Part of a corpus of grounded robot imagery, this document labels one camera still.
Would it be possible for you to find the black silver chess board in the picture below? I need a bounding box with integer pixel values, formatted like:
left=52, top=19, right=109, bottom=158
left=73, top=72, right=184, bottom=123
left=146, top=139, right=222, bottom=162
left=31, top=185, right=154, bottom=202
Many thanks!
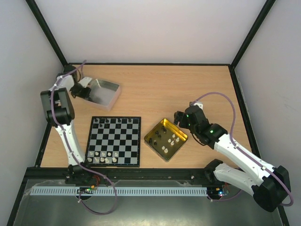
left=86, top=116, right=141, bottom=167

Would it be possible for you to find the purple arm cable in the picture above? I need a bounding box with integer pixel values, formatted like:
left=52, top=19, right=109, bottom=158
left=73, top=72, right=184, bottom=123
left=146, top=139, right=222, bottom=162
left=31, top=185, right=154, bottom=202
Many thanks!
left=50, top=60, right=118, bottom=215
left=191, top=91, right=294, bottom=207

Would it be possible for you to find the gold metal tin box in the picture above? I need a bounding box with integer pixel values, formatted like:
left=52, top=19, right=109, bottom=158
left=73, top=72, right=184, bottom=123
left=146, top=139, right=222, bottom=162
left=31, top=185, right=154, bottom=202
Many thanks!
left=144, top=118, right=188, bottom=162

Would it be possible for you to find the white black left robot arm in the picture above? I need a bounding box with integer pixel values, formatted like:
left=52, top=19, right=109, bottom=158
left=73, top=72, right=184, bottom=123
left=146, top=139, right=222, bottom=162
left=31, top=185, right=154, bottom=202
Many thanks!
left=40, top=65, right=97, bottom=186

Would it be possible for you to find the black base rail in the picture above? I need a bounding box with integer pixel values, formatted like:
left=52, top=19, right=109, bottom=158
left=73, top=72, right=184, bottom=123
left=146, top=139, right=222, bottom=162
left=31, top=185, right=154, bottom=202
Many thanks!
left=65, top=168, right=225, bottom=186

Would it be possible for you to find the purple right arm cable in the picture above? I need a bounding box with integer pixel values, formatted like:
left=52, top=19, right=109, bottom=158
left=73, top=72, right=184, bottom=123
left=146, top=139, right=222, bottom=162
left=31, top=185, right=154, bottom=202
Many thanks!
left=191, top=91, right=294, bottom=207

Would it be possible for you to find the white slotted cable duct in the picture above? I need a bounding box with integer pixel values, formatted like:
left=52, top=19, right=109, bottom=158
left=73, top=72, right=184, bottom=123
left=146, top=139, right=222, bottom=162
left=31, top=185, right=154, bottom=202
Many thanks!
left=30, top=186, right=207, bottom=197

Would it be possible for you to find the silver metal tin lid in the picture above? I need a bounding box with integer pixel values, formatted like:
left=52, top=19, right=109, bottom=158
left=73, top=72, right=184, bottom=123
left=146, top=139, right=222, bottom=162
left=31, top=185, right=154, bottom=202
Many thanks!
left=85, top=79, right=121, bottom=111

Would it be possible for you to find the controller circuit board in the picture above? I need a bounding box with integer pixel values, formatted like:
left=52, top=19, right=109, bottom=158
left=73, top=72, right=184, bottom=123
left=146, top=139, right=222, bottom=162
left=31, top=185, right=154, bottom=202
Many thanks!
left=76, top=186, right=98, bottom=194
left=207, top=187, right=229, bottom=200

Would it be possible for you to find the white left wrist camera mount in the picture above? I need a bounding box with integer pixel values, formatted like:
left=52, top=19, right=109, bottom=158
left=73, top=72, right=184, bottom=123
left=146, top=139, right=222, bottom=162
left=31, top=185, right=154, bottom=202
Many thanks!
left=78, top=77, right=92, bottom=88

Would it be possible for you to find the black enclosure frame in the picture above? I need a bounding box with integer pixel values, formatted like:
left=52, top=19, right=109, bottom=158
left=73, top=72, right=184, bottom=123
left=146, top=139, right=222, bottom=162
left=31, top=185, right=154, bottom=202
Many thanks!
left=7, top=0, right=276, bottom=226

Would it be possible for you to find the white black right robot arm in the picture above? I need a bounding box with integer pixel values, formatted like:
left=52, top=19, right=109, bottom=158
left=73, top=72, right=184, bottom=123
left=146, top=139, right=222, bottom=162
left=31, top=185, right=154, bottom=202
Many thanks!
left=174, top=105, right=291, bottom=212

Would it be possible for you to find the right controller circuit board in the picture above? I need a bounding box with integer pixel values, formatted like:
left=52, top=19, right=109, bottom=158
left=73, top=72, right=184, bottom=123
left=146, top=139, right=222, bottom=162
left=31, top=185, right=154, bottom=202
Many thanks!
left=207, top=187, right=229, bottom=200

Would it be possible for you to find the left controller circuit board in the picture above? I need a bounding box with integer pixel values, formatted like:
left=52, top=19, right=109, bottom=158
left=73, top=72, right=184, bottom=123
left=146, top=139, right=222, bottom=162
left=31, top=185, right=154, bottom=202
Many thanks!
left=76, top=186, right=98, bottom=194

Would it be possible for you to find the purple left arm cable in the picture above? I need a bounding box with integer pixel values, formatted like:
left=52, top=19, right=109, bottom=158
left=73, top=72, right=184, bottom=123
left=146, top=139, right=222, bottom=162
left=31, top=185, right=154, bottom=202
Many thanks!
left=50, top=60, right=118, bottom=215

